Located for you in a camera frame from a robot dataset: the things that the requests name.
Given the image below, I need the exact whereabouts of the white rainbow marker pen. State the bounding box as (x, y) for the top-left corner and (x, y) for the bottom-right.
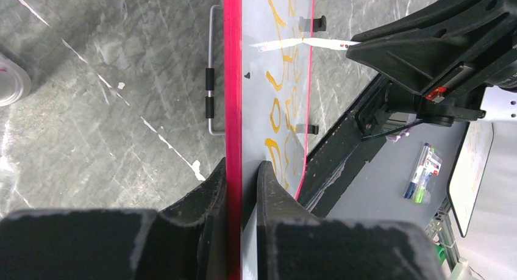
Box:
(302, 38), (360, 51)

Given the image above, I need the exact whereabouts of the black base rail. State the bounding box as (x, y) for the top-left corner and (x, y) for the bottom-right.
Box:
(298, 74), (411, 218)

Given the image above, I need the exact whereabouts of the marker pack in bag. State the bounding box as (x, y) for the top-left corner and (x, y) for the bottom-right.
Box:
(403, 143), (442, 205)

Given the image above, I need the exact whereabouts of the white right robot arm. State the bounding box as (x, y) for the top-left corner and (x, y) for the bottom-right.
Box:
(346, 0), (516, 134)

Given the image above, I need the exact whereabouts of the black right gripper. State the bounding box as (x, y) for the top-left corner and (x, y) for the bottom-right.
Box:
(346, 0), (516, 121)

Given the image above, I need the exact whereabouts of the black framed small whiteboard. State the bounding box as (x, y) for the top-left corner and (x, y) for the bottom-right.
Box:
(447, 121), (494, 238)

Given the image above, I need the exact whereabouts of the pink framed whiteboard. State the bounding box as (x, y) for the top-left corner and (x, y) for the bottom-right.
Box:
(205, 0), (315, 279)

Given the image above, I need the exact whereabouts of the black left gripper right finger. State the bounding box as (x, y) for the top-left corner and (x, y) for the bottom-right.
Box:
(257, 161), (444, 279)

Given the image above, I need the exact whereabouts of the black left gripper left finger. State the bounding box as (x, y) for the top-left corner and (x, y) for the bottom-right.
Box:
(1, 160), (227, 279)

